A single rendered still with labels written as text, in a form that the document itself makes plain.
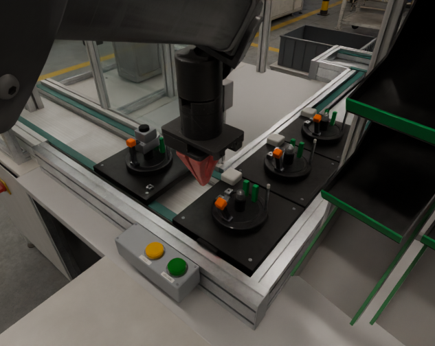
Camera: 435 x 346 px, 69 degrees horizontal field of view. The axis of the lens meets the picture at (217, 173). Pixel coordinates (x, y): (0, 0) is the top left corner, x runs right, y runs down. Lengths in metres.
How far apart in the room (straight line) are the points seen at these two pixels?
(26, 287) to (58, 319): 1.25
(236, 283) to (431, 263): 0.35
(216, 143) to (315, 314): 0.51
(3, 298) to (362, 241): 1.83
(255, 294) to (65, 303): 0.44
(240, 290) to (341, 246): 0.22
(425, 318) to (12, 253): 2.08
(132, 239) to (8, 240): 1.65
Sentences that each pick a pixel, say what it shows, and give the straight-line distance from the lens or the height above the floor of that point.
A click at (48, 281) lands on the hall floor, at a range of 2.06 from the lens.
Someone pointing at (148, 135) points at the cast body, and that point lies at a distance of 0.92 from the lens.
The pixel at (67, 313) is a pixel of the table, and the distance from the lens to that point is 0.85.
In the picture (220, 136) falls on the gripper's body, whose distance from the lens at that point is 0.43.
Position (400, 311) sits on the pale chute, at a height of 1.02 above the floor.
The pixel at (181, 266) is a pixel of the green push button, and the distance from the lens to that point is 0.71.
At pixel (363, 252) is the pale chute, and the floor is 1.07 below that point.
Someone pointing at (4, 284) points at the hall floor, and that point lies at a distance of 2.16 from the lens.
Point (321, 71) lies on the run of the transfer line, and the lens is 1.87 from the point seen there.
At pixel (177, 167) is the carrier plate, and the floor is 0.97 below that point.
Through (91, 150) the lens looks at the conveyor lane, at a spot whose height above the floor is 0.92.
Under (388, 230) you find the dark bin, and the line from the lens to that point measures 0.52.
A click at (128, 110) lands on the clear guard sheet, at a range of 1.25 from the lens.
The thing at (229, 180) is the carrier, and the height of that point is 0.98.
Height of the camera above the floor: 1.55
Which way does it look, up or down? 39 degrees down
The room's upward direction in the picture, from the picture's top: straight up
